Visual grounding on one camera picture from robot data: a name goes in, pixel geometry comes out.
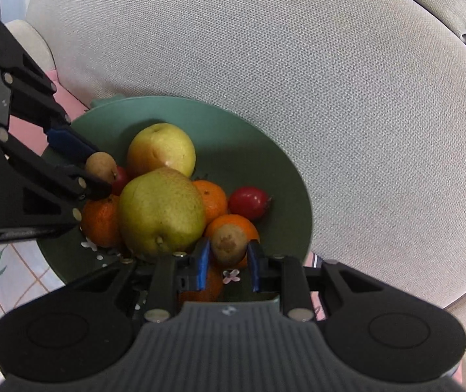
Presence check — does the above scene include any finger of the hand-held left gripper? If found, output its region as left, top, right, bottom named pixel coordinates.
left=2, top=55, right=100, bottom=161
left=0, top=126, right=113, bottom=230

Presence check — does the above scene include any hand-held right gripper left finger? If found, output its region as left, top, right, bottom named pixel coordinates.
left=59, top=239, right=212, bottom=321

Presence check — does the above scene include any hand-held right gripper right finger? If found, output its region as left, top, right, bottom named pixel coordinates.
left=246, top=241, right=405, bottom=321

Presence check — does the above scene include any small brown fruit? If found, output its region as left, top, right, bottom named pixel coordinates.
left=85, top=152, right=118, bottom=184
left=210, top=224, right=249, bottom=266

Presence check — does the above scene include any red tomato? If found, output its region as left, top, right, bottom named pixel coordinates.
left=110, top=166, right=131, bottom=197
left=227, top=187, right=273, bottom=221

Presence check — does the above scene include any large green pear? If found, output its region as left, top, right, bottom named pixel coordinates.
left=119, top=167, right=207, bottom=258

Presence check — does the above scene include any yellow-green pear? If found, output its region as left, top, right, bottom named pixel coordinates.
left=126, top=122, right=197, bottom=181

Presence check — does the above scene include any green plastic bowl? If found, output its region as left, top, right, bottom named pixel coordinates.
left=36, top=96, right=314, bottom=316

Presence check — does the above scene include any printed checked tablecloth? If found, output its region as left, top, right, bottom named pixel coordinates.
left=0, top=68, right=328, bottom=392

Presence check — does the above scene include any beige sofa armrest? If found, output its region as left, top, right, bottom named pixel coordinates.
left=4, top=19, right=56, bottom=73

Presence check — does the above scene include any beige sofa back cushion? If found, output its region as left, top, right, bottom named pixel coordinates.
left=25, top=0, right=466, bottom=309

